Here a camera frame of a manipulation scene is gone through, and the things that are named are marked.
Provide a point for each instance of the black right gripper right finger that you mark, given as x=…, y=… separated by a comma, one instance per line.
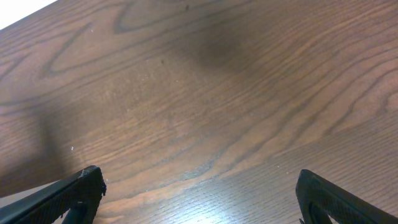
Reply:
x=321, y=201

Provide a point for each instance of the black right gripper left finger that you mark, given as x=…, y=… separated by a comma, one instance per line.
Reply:
x=75, y=199

